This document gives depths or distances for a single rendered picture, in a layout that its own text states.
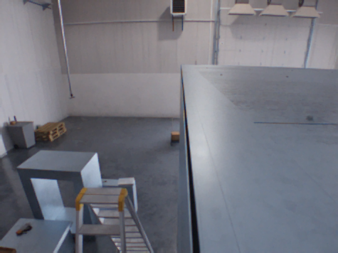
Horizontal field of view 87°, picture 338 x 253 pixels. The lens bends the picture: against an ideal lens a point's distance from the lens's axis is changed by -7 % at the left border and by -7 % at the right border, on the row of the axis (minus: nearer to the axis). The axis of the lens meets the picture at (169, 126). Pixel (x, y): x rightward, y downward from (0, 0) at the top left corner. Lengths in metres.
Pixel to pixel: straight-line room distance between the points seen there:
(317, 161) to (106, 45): 10.87
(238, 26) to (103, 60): 7.00
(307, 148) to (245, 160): 0.08
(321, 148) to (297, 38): 11.55
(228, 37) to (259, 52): 1.73
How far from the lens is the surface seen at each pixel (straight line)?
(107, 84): 11.09
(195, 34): 10.35
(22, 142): 8.92
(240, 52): 10.64
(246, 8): 10.07
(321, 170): 0.21
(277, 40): 11.30
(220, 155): 0.19
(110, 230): 1.61
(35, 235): 3.98
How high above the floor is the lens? 3.29
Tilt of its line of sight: 20 degrees down
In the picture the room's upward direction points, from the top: straight up
